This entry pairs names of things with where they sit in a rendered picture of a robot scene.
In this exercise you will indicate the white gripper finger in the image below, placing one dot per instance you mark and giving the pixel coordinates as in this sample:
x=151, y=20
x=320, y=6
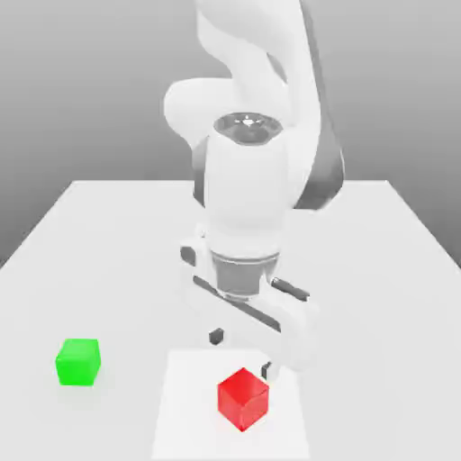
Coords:
x=216, y=336
x=268, y=371

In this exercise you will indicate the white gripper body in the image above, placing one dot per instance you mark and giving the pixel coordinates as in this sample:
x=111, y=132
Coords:
x=295, y=335

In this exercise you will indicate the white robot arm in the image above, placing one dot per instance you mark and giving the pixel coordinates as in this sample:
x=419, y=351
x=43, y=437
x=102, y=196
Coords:
x=245, y=180

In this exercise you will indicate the small red cube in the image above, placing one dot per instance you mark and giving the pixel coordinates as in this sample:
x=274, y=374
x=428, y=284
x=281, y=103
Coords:
x=242, y=399

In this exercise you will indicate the small green cube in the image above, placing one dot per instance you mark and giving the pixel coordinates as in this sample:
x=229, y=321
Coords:
x=77, y=363

